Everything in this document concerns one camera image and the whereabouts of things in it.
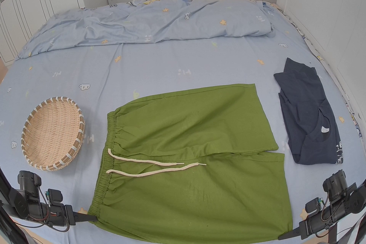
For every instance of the bed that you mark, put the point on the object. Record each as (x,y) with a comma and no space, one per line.
(183,65)

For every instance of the pale blue quilt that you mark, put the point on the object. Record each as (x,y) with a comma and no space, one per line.
(171,22)

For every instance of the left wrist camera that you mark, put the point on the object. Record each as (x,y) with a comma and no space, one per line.
(55,196)

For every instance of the white wardrobe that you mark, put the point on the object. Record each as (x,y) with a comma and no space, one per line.
(28,8)

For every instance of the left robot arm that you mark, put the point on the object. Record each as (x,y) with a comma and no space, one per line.
(27,182)

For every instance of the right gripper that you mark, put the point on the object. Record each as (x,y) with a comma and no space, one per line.
(317,222)

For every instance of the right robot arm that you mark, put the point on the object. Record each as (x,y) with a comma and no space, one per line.
(336,182)

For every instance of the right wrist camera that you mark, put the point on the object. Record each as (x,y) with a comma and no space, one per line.
(314,205)

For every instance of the green shorts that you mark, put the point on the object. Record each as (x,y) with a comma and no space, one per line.
(185,194)

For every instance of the round woven basket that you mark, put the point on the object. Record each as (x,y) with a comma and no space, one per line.
(51,134)

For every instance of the dark blue T-shirt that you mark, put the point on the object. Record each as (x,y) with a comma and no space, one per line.
(303,100)

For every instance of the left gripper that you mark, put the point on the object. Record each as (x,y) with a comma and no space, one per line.
(58,217)

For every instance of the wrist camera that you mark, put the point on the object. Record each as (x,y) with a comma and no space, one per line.
(314,205)
(55,196)

